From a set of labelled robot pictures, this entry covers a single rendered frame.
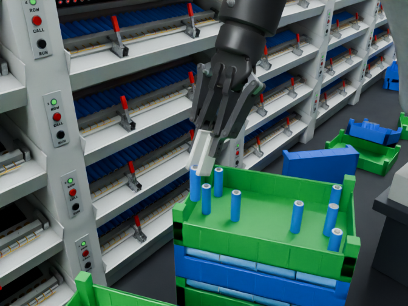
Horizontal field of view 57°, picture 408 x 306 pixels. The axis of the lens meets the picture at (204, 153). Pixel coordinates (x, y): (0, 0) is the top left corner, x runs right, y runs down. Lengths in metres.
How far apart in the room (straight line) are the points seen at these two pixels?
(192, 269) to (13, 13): 0.56
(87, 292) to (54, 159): 0.34
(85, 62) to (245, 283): 0.58
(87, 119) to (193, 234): 0.47
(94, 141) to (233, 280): 0.50
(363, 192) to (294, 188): 1.01
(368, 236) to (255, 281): 0.90
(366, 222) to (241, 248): 1.01
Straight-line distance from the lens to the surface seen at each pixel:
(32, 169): 0.91
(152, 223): 1.30
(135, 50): 1.00
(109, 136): 1.00
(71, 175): 0.94
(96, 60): 0.93
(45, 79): 0.84
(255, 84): 0.56
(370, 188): 1.82
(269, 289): 0.71
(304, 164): 1.56
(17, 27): 0.80
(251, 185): 0.81
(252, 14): 0.57
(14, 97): 0.83
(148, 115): 1.09
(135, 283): 1.29
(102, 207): 1.08
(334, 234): 0.65
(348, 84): 2.65
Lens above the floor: 0.95
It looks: 29 degrees down
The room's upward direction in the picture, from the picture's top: straight up
